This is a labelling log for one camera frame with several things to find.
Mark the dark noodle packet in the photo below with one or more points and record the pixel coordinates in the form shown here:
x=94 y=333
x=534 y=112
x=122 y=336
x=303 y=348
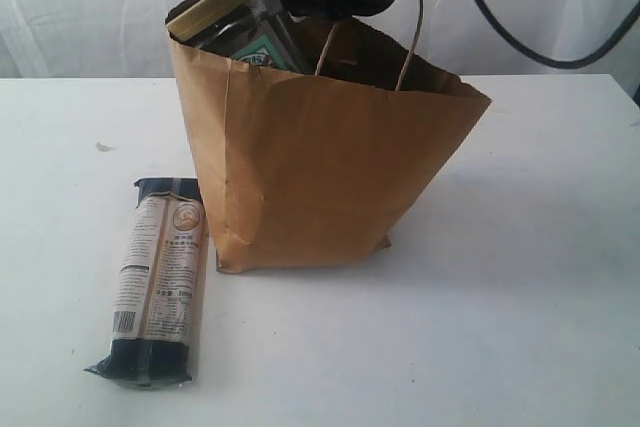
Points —
x=157 y=284

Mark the large brown paper bag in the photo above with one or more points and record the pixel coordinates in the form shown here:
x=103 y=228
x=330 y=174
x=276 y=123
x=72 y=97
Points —
x=315 y=169

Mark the nut jar with yellow lid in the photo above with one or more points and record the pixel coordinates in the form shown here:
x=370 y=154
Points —
x=258 y=32

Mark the white paper scrap on table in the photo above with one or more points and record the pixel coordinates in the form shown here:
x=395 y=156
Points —
x=104 y=148

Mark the white backdrop curtain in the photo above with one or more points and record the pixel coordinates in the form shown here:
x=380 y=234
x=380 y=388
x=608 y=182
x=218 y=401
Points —
x=126 y=38

